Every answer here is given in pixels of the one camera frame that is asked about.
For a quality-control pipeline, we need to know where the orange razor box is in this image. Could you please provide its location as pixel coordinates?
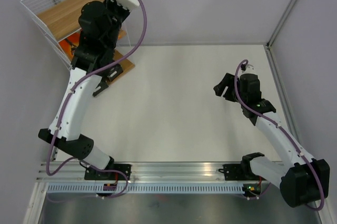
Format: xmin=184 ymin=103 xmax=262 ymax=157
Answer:
xmin=59 ymin=32 xmax=80 ymax=61

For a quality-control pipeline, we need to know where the black green razor box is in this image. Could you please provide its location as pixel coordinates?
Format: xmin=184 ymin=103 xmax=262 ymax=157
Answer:
xmin=92 ymin=80 xmax=109 ymax=97
xmin=105 ymin=64 xmax=124 ymax=82

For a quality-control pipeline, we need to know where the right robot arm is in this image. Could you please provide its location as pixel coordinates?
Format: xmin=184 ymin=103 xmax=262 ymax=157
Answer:
xmin=213 ymin=73 xmax=330 ymax=208

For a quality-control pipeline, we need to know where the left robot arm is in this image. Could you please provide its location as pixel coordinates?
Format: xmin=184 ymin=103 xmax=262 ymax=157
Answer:
xmin=38 ymin=0 xmax=130 ymax=180

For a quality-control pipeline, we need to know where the top wooden shelf board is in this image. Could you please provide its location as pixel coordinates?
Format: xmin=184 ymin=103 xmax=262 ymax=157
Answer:
xmin=37 ymin=0 xmax=103 ymax=40

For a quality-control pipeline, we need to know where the wooden shelf board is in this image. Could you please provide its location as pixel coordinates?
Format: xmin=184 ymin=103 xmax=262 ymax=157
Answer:
xmin=57 ymin=28 xmax=127 ymax=59
xmin=37 ymin=0 xmax=103 ymax=40
xmin=107 ymin=50 xmax=135 ymax=85

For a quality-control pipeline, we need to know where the middle wooden shelf board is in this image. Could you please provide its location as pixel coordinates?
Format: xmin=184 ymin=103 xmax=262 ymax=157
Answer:
xmin=57 ymin=28 xmax=127 ymax=59

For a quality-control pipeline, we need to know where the bottom wooden shelf board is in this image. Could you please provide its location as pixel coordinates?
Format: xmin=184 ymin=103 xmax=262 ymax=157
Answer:
xmin=107 ymin=50 xmax=135 ymax=85

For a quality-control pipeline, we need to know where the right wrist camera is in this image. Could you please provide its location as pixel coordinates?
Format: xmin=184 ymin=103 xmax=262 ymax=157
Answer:
xmin=240 ymin=63 xmax=257 ymax=75

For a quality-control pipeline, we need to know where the white wire shelf rack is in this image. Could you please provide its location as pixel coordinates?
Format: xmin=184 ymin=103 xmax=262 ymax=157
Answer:
xmin=19 ymin=0 xmax=136 ymax=77

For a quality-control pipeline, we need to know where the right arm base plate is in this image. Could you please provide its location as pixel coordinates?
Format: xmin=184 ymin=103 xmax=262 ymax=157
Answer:
xmin=223 ymin=163 xmax=247 ymax=181

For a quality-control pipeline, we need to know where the aluminium rail frame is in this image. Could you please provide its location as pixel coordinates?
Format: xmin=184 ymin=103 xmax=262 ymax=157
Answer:
xmin=36 ymin=161 xmax=259 ymax=183

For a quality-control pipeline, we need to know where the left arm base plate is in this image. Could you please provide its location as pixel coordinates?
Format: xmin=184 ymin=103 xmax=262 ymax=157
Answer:
xmin=84 ymin=163 xmax=132 ymax=181

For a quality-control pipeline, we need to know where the white slotted cable duct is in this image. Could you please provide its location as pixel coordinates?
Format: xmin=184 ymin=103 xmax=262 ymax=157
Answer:
xmin=47 ymin=182 xmax=259 ymax=194

